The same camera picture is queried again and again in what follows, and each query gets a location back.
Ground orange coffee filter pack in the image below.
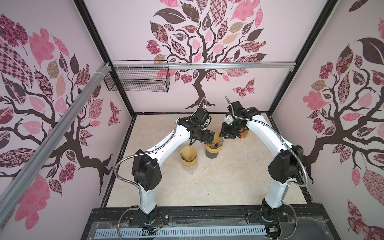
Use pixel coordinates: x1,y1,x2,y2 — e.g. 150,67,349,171
240,129,249,140

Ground grey glass dripper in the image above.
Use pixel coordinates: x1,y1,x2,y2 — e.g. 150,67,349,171
206,137,224,150

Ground grey glass measuring cup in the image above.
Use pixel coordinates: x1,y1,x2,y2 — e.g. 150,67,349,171
205,152,219,159

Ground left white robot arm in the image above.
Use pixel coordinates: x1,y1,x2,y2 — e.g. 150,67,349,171
132,117,215,224

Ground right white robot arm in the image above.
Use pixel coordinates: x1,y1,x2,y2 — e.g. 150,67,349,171
220,106,308,222

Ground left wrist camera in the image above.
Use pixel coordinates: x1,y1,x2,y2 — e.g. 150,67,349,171
192,109,212,128

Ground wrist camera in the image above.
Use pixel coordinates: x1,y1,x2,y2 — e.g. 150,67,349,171
225,101,245,124
192,109,212,128

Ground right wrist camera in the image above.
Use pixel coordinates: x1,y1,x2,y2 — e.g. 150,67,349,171
225,101,245,124

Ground black wire basket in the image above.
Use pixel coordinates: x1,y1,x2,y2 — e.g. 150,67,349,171
104,60,171,93

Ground rear aluminium rail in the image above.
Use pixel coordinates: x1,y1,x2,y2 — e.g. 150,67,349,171
113,62,296,70

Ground aluminium rail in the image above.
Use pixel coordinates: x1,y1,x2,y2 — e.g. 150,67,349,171
1,63,111,224
113,62,296,70

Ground left metal cable conduit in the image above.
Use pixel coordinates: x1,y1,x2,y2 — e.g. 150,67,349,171
113,95,208,240

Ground metal cable conduit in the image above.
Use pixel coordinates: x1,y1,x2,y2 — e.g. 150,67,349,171
224,95,309,188
113,95,208,240

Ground right metal cable conduit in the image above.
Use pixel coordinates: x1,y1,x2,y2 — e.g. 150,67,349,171
224,95,309,188

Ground white slotted cable duct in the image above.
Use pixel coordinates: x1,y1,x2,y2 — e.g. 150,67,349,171
94,226,267,240

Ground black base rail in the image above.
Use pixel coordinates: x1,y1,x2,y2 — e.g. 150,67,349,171
81,204,340,240

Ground left aluminium rail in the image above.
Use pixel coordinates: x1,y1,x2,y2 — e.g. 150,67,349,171
1,63,111,224

